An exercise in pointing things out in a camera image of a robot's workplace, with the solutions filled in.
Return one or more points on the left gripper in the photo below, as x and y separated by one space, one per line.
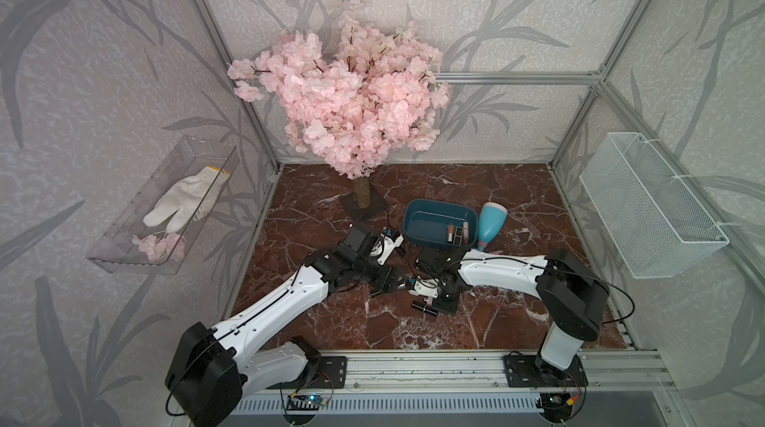
382 284

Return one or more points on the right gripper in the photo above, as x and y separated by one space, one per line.
433 305

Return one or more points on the teal plastic storage box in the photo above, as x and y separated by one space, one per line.
425 222

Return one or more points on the black gold square lipstick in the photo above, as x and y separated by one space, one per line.
457 236

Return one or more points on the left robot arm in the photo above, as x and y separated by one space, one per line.
213 368

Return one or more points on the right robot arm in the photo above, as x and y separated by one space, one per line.
574 298

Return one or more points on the black lipstick tube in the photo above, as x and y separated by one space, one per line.
424 308

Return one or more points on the left circuit board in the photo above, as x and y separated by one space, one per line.
308 402

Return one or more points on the circuit board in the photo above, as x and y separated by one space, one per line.
558 401
308 402

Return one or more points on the pink cherry blossom tree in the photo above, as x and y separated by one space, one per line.
379 93

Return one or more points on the right circuit board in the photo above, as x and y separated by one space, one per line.
558 401

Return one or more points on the white work glove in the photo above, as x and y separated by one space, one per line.
188 200

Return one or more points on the pink flower sprig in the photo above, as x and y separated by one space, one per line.
161 247

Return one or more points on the aluminium front rail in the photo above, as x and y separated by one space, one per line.
482 370

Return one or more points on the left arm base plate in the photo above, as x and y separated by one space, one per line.
320 371

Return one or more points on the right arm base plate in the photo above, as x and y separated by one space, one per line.
532 372

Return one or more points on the clear acrylic wall tray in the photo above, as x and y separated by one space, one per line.
156 231

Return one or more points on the white wire mesh basket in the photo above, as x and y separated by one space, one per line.
658 225

